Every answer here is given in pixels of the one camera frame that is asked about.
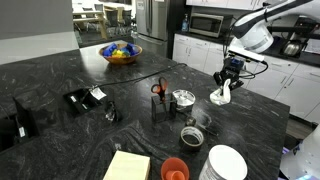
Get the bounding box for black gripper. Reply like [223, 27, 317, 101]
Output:
[213, 57, 244, 91]

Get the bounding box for white paper cup green pattern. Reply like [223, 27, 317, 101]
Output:
[210, 79, 231, 105]

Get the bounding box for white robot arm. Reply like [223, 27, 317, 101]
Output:
[213, 0, 320, 93]

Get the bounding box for orange plastic cup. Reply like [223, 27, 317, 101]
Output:
[161, 157, 190, 180]

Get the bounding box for round silver metal tin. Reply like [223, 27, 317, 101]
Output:
[173, 90, 196, 112]

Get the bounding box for silver microwave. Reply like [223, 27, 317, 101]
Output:
[189, 13, 233, 38]

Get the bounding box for white kitchen cabinets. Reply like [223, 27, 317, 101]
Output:
[172, 33, 320, 123]

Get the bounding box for blue soap bottle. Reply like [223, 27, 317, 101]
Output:
[181, 14, 189, 32]

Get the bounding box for silver kettle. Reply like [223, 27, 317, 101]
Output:
[282, 33, 303, 57]

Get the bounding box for large white lidded container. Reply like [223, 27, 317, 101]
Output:
[198, 145, 248, 180]

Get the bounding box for stainless steel refrigerator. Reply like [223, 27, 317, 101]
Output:
[135, 0, 182, 57]

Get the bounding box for blue and yellow toy blocks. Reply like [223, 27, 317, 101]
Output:
[102, 43, 139, 58]

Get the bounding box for wooden bowl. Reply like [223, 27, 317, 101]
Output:
[99, 43, 142, 65]

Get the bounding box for black binder clip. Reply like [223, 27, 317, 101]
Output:
[105, 101, 121, 122]

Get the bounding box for white paper tag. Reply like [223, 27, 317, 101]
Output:
[90, 87, 106, 100]

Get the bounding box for light wooden block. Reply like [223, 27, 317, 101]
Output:
[103, 150, 150, 180]

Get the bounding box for wooden table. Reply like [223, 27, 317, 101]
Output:
[72, 11, 107, 39]

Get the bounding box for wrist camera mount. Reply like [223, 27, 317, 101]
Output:
[228, 46, 265, 62]

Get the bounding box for black power cable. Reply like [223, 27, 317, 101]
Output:
[89, 62, 188, 91]

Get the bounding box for orange handled scissors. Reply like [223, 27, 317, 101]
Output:
[151, 77, 168, 101]

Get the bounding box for black wire pencil holder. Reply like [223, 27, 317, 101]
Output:
[151, 93, 177, 123]

